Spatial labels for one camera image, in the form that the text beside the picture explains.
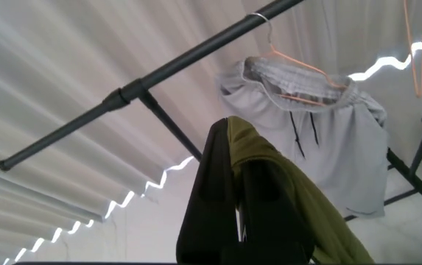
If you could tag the white curtain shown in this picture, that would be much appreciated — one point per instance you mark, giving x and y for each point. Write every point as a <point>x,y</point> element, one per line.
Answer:
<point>48,73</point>

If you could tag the black clothes rack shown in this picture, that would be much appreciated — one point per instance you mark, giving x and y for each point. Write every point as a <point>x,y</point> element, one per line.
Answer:
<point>196,53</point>

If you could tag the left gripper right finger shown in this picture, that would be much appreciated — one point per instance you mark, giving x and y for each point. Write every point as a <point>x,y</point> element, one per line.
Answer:
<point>269,221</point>

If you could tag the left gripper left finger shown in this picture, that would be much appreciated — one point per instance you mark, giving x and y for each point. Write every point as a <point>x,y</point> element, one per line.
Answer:
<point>203,221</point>

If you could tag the green garment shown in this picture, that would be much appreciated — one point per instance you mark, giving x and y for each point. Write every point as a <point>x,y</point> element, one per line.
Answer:
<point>306,206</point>

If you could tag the pink clothes hanger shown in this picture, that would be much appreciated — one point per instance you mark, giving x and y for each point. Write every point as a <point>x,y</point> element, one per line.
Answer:
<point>411,48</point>
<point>306,66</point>

